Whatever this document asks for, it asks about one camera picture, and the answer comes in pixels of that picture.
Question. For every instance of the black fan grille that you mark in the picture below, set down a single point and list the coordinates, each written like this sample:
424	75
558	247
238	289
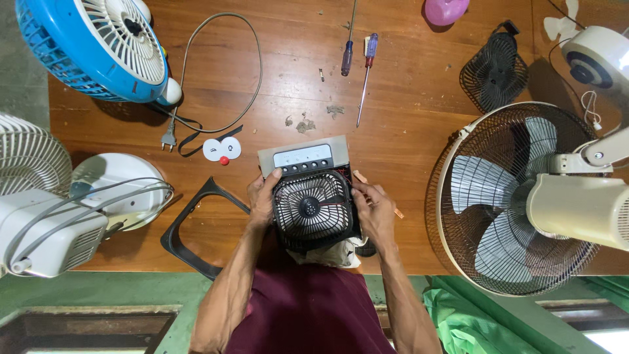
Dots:
494	73

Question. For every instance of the small black round part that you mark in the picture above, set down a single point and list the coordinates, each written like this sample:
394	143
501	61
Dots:
366	248

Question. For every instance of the white desk fan round base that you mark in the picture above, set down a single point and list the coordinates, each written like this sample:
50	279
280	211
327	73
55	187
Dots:
54	231

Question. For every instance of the blue and white fan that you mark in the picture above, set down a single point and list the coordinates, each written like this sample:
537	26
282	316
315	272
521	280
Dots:
98	49

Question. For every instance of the maroon shirt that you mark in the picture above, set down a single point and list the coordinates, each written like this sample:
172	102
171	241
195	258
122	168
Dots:
309	314

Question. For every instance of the pink plastic object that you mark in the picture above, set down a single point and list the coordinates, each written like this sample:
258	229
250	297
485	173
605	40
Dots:
444	11

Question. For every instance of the white fan blade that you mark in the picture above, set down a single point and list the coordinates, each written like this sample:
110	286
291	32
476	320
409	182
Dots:
555	24

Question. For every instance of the person's right fingers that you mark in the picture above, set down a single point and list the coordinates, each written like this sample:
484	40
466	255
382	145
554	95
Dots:
364	192

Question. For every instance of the green cloth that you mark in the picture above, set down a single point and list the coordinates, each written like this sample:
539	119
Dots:
462	324

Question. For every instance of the grey black mini cooler fan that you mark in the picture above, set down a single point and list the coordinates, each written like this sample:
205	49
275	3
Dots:
314	196

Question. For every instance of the grey dust clump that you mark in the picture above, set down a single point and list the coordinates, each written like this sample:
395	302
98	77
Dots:
304	126
335	110

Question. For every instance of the white face piece red nose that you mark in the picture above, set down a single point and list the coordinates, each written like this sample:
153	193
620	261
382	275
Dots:
216	149

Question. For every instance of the white plastic bag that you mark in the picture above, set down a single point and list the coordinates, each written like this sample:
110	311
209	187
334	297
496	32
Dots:
334	255

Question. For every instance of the black plastic frame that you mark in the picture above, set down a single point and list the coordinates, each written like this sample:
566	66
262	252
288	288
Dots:
179	231

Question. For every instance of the white fan with dark hub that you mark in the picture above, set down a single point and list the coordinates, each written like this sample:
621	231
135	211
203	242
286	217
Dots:
597	56

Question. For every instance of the large cream standing fan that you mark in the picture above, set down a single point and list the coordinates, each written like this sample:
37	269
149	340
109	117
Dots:
555	206

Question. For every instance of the person's left hand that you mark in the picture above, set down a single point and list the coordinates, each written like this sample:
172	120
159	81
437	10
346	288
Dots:
259	201

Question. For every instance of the person's right hand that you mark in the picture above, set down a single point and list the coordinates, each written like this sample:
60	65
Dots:
377	216

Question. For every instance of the thin wooden stick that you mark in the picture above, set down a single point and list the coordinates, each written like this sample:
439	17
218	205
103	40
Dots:
399	213

